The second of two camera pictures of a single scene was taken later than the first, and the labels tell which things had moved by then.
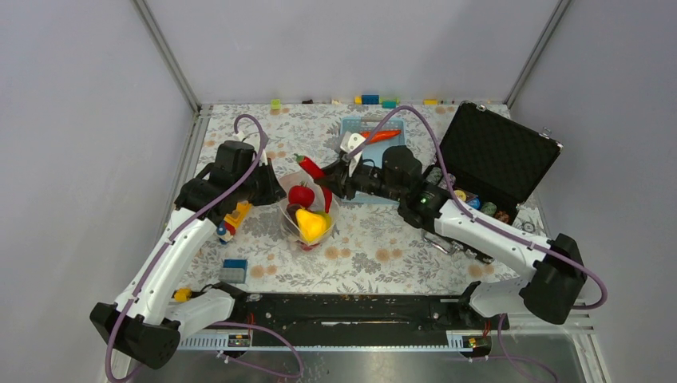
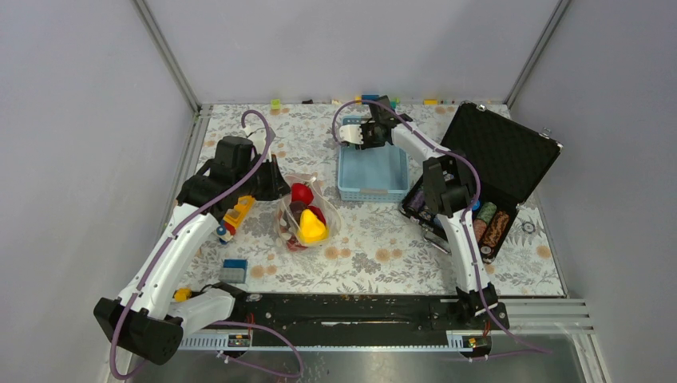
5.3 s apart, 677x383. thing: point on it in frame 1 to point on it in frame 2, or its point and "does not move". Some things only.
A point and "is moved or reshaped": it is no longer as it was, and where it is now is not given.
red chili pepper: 315,171 to 318,213
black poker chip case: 492,159 does not move
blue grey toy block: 234,271 does not move
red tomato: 301,195 does not move
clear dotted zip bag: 302,208 is moved or reshaped
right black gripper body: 364,178 to 370,137
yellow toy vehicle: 233,222 does not move
